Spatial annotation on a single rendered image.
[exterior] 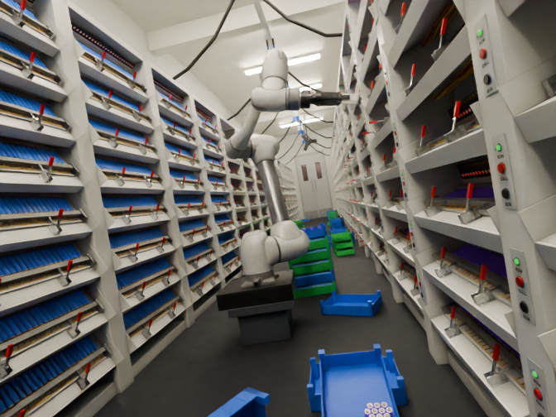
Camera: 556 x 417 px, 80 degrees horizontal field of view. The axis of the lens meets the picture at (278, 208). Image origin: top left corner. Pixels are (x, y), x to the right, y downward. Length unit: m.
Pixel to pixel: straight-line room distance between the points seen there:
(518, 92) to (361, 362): 0.92
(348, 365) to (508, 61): 0.97
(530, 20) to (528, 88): 0.10
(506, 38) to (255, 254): 1.37
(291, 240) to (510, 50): 1.38
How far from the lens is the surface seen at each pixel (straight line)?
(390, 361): 1.37
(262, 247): 1.71
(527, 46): 0.66
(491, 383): 1.00
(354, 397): 1.17
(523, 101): 0.63
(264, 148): 1.94
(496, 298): 0.93
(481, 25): 0.70
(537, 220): 0.63
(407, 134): 1.30
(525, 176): 0.63
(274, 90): 1.45
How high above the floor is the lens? 0.67
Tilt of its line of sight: 1 degrees down
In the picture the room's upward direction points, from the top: 10 degrees counter-clockwise
